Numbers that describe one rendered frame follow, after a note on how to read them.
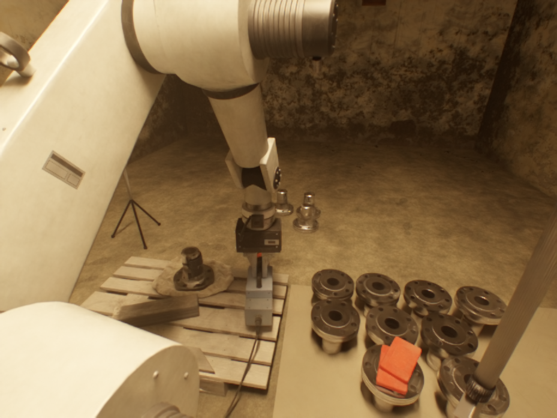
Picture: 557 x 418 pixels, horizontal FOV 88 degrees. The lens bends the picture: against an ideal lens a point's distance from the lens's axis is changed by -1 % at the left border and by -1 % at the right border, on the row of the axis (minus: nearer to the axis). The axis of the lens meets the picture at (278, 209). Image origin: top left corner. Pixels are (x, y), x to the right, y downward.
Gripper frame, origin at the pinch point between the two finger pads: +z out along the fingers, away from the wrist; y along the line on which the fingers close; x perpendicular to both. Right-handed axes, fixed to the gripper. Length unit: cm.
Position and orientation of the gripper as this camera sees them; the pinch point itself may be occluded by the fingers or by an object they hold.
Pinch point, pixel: (259, 269)
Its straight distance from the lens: 160.8
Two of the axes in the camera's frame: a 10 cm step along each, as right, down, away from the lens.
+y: 10.0, 0.1, 0.1
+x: -0.1, -4.4, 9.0
